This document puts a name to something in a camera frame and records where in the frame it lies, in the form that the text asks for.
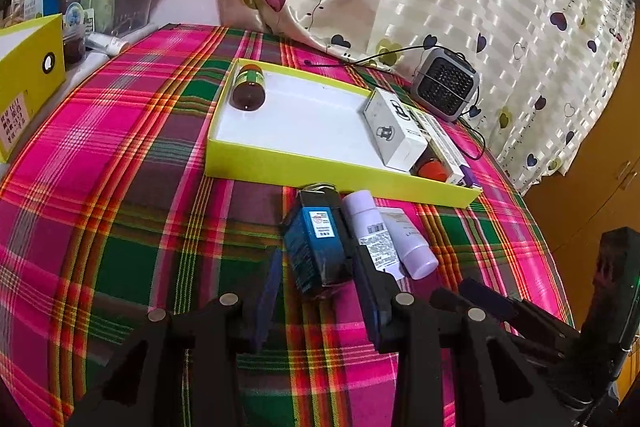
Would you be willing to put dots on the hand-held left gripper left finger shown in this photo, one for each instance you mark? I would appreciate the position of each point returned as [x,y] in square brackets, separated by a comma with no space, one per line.
[272,289]

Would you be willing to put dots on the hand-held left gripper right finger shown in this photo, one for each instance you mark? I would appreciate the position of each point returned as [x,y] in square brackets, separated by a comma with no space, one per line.
[371,302]

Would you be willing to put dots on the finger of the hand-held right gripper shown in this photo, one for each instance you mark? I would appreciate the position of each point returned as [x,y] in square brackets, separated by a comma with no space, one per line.
[490,298]
[445,307]

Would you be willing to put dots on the white tube lavender cap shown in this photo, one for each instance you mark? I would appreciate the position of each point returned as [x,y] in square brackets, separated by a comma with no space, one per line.
[417,252]

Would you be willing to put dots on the black box blue label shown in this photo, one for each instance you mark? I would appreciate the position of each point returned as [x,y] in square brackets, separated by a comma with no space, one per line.
[317,242]

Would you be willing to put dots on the white lotion tube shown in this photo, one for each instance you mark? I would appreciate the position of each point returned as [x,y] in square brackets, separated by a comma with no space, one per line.
[372,232]

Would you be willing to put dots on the brown bottle red cap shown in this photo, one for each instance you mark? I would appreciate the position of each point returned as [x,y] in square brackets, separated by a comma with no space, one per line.
[431,169]

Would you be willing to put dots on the yellow-green cardboard tray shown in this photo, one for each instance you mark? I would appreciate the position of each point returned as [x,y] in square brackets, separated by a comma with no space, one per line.
[300,127]

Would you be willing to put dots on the wooden cabinet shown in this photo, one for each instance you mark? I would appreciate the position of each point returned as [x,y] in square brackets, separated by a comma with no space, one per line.
[575,187]

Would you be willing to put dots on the purple and white long box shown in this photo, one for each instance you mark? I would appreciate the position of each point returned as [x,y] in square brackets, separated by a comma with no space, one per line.
[442,142]

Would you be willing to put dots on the pink green plaid tablecloth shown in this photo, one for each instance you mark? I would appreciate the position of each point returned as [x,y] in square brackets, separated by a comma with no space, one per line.
[125,187]

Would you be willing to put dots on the small brown bottle green label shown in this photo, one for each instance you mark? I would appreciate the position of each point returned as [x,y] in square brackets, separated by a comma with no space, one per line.
[248,87]

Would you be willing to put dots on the small grey heater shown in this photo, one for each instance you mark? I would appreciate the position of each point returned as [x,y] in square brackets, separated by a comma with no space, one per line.
[445,82]

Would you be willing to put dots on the small white bottle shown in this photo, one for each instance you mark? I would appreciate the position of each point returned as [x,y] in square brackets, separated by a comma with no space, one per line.
[107,43]

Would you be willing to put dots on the dark brown jar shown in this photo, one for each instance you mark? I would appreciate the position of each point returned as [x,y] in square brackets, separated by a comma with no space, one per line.
[75,47]

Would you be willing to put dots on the yellow-green box with hole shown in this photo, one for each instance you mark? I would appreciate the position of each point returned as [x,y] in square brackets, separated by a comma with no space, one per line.
[25,82]

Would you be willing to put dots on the clear storage box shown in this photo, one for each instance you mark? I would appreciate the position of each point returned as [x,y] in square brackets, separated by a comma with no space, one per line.
[115,2]

